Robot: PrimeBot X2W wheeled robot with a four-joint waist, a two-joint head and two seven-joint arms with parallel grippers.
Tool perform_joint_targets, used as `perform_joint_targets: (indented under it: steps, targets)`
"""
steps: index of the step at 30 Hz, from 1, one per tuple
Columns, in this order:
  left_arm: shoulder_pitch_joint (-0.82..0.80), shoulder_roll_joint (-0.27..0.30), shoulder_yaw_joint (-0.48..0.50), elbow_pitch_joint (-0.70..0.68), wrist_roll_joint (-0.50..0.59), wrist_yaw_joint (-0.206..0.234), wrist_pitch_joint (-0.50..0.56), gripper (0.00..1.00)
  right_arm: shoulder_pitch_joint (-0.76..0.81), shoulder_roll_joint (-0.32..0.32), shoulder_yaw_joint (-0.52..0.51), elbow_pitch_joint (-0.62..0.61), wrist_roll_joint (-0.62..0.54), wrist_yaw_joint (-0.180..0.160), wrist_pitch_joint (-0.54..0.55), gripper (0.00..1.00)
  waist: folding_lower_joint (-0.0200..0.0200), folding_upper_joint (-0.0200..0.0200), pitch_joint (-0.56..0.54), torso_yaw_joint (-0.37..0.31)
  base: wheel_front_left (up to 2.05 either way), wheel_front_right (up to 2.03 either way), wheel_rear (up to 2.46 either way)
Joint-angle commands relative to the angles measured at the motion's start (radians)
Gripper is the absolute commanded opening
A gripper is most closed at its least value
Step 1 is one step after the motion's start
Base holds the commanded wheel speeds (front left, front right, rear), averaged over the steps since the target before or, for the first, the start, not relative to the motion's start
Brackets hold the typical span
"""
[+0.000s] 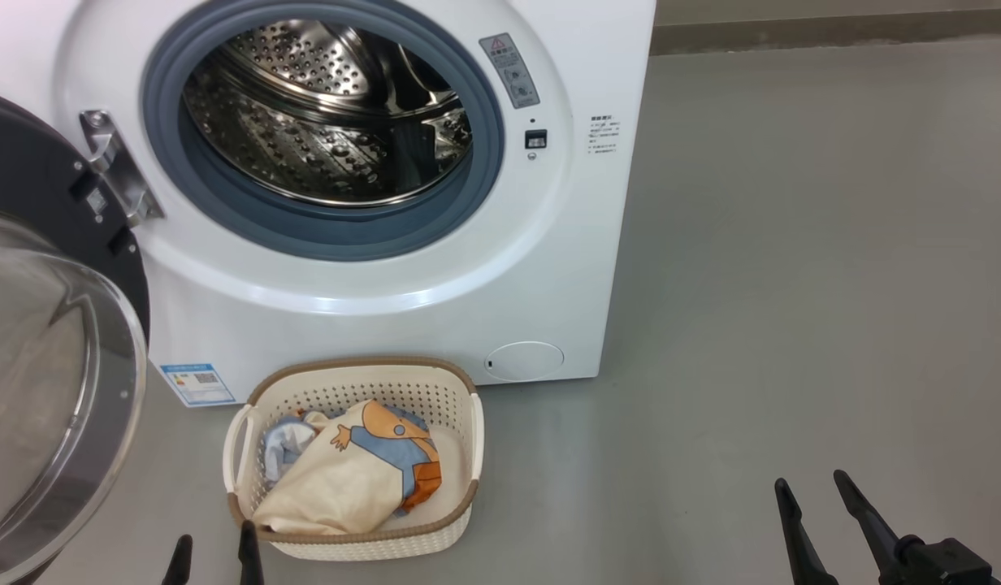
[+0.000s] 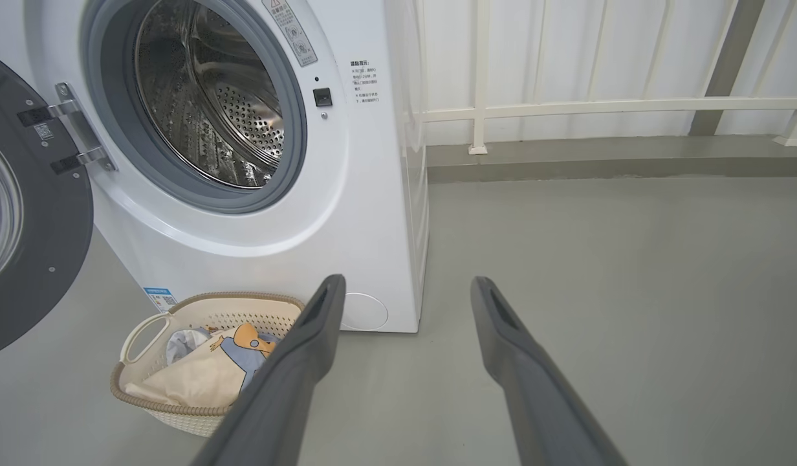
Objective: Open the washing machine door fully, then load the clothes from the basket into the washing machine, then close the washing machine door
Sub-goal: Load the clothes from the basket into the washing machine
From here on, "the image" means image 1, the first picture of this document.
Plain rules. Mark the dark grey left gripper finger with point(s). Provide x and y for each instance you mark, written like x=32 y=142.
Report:
x=250 y=561
x=178 y=565

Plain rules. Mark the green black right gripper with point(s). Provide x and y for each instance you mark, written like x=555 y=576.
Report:
x=947 y=565

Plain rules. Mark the cream cartoon print garment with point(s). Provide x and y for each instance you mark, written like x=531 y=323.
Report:
x=338 y=487

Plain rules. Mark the blue cartoon print garment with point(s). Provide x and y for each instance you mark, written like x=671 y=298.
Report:
x=285 y=443

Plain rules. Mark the black round glass washer door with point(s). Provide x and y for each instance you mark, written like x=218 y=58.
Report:
x=29 y=162

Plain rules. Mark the white front-load washing machine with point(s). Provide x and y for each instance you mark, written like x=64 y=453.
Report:
x=387 y=325

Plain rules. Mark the metal door hinge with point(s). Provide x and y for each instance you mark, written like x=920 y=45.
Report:
x=119 y=171

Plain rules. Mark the stainless steel washing machine drum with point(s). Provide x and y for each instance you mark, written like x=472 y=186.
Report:
x=305 y=146

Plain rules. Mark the cream perforated laundry basket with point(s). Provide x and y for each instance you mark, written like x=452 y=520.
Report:
x=370 y=546

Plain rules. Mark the white paper with print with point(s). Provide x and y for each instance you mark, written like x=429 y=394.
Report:
x=197 y=384

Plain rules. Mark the round white filter cover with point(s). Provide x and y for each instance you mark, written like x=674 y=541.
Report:
x=525 y=361

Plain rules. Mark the small printed text sticker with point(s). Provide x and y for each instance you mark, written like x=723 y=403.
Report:
x=604 y=135

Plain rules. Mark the grey warning sticker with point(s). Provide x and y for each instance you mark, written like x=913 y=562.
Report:
x=510 y=71

